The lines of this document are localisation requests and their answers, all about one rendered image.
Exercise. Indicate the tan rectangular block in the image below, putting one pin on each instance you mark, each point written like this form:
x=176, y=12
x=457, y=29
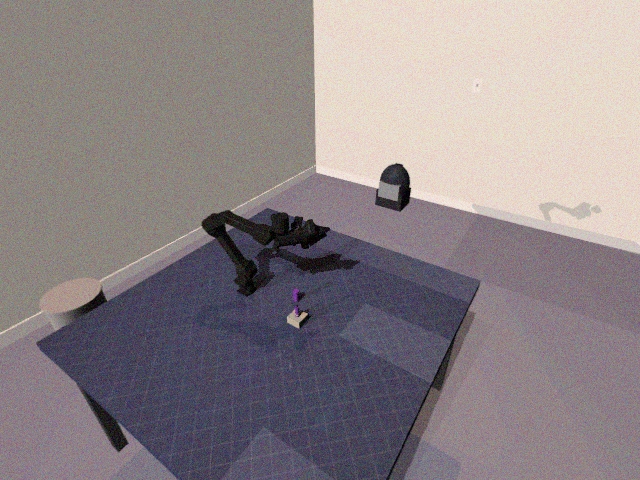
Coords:
x=297, y=321

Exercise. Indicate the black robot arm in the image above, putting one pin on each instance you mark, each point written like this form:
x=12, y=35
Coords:
x=215, y=226

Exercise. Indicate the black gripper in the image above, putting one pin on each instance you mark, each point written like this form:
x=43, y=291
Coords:
x=310, y=234

